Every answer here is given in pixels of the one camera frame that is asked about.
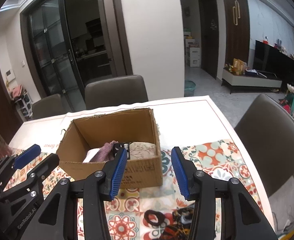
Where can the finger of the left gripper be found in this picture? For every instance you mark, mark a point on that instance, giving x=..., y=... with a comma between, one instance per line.
x=34, y=178
x=9, y=165

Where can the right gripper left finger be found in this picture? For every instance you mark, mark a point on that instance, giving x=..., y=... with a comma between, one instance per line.
x=57, y=217

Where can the black gold patterned scarf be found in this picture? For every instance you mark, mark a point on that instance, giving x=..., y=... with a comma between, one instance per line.
x=181, y=226

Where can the purple fluffy towel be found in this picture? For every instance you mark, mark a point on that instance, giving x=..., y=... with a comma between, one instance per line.
x=107, y=151

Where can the beige floral fabric pouch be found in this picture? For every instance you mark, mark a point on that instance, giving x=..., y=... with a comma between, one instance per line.
x=142, y=150

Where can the pink fluffy cloth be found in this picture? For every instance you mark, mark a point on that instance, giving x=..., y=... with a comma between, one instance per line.
x=93, y=155

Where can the dark brown hair band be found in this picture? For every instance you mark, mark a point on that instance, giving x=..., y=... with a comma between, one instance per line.
x=154, y=218

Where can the white shoe rack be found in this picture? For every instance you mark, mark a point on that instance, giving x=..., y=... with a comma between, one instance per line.
x=22, y=102

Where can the brown cardboard box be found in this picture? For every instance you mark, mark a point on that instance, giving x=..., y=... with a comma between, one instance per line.
x=90, y=142

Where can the grey chair far left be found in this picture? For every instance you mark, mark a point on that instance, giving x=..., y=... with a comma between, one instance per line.
x=47, y=107

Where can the grey chair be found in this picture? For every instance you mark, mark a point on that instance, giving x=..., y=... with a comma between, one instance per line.
x=47, y=107
x=267, y=132
x=115, y=91

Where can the colourful patterned table runner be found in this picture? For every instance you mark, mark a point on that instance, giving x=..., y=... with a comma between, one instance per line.
x=125, y=214

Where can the grey chair right side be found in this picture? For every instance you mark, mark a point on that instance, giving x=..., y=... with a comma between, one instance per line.
x=267, y=132

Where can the white tablecloth with text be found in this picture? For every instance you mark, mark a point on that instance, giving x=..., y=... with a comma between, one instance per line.
x=180, y=122

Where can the white low tv cabinet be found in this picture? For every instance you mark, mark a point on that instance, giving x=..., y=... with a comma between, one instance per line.
x=243, y=82

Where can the grey chair far middle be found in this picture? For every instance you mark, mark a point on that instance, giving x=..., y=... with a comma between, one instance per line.
x=115, y=91

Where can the green waste basket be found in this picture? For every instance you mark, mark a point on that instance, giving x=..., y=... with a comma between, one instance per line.
x=189, y=88

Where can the black framed glass sliding door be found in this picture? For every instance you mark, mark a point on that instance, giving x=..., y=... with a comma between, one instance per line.
x=71, y=43

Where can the black television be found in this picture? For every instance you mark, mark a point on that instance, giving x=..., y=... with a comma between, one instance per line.
x=268, y=59

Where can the white storage boxes stack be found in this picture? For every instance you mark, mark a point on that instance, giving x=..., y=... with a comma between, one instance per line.
x=192, y=50

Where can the dark wooden door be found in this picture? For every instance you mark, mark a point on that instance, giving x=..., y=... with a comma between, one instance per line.
x=209, y=36

